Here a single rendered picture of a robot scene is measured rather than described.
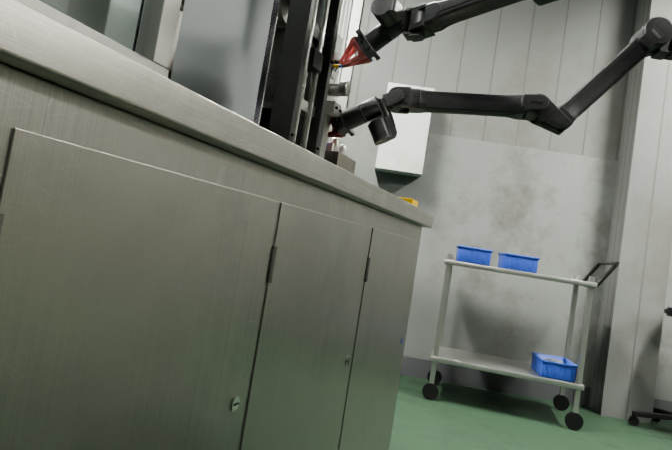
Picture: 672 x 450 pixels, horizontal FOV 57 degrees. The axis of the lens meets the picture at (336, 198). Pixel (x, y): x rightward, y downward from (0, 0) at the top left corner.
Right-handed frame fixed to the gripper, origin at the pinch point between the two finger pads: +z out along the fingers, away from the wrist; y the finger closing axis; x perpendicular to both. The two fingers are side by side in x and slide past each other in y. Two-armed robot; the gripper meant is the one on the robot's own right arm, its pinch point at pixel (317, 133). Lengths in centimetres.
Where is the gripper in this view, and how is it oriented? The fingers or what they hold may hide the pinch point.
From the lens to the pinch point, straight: 176.4
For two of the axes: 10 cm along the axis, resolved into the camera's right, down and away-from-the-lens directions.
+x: -3.1, -9.2, 2.4
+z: -8.9, 3.7, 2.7
